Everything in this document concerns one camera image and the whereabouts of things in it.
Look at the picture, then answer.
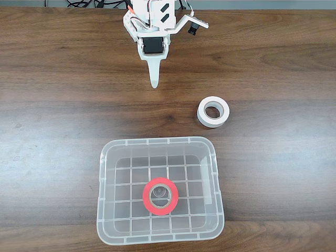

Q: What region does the red tape roll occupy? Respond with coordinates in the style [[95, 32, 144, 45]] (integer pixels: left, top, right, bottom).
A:
[[142, 177, 180, 216]]

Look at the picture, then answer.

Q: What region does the clear plastic box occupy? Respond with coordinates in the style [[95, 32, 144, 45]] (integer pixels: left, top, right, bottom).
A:
[[96, 135, 226, 246]]

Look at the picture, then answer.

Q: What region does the white tape roll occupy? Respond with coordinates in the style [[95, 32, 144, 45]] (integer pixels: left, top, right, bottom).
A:
[[196, 96, 230, 129]]

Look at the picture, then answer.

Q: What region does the black camera on white bracket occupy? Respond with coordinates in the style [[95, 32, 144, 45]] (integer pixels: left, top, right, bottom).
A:
[[167, 14, 210, 37]]

